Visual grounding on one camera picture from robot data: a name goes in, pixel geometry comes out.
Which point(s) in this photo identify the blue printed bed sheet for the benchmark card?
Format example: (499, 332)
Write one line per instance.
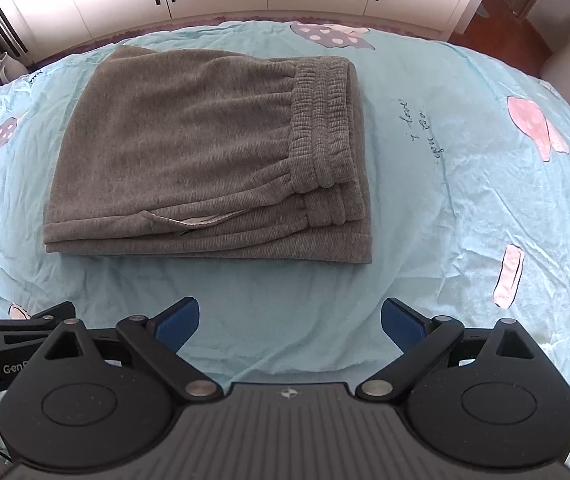
(440, 210)

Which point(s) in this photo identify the grey pants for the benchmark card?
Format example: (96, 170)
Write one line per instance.
(190, 160)

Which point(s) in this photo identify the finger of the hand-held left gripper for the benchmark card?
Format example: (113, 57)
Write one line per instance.
(40, 327)

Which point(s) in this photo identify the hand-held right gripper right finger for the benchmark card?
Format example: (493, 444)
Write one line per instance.
(401, 322)

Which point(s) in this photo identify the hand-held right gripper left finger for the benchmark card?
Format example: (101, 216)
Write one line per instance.
(179, 321)

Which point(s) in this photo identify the white jug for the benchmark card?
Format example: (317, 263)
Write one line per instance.
(9, 66)

